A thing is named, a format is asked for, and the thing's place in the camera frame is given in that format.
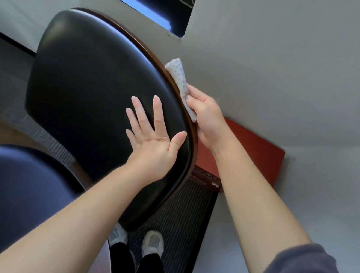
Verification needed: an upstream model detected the person's left hand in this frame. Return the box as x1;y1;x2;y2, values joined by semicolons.
117;92;192;191

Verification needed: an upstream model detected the person's right hand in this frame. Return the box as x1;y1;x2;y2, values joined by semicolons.
178;83;235;153

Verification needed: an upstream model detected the light blue cleaning cloth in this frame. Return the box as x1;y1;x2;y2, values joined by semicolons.
158;56;204;124

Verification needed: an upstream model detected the wooden chair with black cushion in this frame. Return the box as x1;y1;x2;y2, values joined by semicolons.
0;0;213;273

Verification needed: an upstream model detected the person's right forearm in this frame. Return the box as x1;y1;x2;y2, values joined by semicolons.
198;131;324;273

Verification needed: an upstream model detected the person's left forearm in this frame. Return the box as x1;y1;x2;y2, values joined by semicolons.
0;149;150;273

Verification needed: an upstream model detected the red fire extinguisher box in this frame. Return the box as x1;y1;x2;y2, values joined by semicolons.
188;114;289;198

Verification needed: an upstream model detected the white left sneaker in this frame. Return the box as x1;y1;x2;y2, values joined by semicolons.
107;222;130;249

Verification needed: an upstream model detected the white sneaker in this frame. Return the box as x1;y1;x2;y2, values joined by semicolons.
140;229;166;260
107;222;130;249

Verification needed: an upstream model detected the white right sneaker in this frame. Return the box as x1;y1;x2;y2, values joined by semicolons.
140;229;166;260

